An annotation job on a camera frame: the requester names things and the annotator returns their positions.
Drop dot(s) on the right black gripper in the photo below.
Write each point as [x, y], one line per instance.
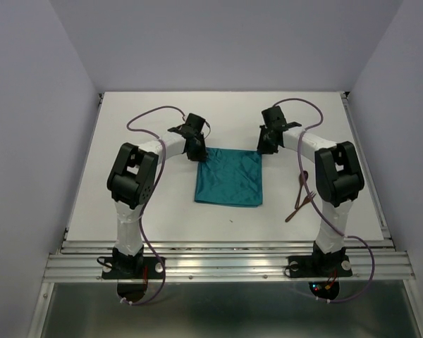
[261, 147]

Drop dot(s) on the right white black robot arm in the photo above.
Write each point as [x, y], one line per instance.
[338, 176]

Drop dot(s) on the aluminium frame rail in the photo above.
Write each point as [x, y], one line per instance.
[228, 261]

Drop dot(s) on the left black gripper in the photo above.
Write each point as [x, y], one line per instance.
[201, 155]

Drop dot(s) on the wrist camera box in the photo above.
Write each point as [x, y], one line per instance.
[274, 118]
[195, 122]

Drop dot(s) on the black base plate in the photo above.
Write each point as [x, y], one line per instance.
[315, 268]
[147, 269]

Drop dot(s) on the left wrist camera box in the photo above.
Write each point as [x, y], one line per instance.
[195, 122]

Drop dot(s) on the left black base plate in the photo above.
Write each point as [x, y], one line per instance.
[147, 269]

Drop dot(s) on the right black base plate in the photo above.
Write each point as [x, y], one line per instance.
[315, 268]

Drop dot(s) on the teal cloth napkin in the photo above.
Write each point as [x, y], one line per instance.
[230, 177]

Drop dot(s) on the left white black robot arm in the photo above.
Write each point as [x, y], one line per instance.
[133, 178]

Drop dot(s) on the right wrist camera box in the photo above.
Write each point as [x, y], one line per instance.
[274, 118]

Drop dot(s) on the brown wooden spoon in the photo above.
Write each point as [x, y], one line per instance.
[302, 180]

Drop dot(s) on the brown wooden fork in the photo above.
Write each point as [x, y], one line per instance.
[305, 201]

